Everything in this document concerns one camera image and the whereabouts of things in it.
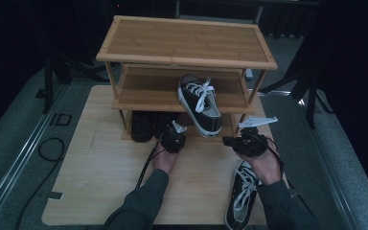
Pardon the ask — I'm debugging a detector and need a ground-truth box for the person's left hand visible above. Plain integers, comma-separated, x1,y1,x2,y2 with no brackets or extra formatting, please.
152,145,182,176

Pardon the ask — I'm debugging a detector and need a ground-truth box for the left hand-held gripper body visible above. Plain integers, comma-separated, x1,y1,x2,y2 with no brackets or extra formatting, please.
158,120,188,154

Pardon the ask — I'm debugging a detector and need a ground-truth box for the black white canvas sneaker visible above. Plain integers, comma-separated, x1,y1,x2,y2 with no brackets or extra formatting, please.
224,159,264,230
176,74,222,139

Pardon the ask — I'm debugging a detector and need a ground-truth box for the person's right hand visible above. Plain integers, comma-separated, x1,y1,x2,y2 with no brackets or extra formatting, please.
238,145,284,187

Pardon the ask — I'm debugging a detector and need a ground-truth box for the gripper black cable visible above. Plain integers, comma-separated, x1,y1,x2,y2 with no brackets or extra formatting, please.
135,133,167,190
262,135,317,219

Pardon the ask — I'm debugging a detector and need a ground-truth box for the black metal stand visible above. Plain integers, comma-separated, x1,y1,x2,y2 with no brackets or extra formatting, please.
41,56,73,115
258,60,334,129

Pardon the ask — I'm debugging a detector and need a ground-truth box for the black tape piece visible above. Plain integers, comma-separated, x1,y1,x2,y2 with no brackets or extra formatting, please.
45,191,64,201

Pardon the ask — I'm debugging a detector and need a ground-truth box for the metal floor rail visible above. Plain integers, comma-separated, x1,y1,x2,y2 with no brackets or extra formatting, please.
295,95,363,230
0,81,69,221

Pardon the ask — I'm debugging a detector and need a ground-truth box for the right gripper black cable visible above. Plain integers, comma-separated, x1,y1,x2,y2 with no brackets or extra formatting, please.
262,135,317,219

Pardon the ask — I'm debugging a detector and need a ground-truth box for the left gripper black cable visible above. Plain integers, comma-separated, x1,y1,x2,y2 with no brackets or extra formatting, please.
135,133,167,190

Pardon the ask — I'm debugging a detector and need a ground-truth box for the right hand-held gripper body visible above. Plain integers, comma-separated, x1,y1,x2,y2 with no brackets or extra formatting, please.
234,116,279,158

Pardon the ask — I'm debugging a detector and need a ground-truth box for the black floor cable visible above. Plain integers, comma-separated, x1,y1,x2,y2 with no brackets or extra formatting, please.
14,137,66,230

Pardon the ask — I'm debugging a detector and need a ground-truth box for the wooden shoe rack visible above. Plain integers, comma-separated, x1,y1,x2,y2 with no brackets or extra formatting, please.
95,14,279,144

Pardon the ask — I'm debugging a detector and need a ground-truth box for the black mesh shoe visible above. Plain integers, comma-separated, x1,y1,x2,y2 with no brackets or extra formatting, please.
129,110,156,144
152,111,180,140

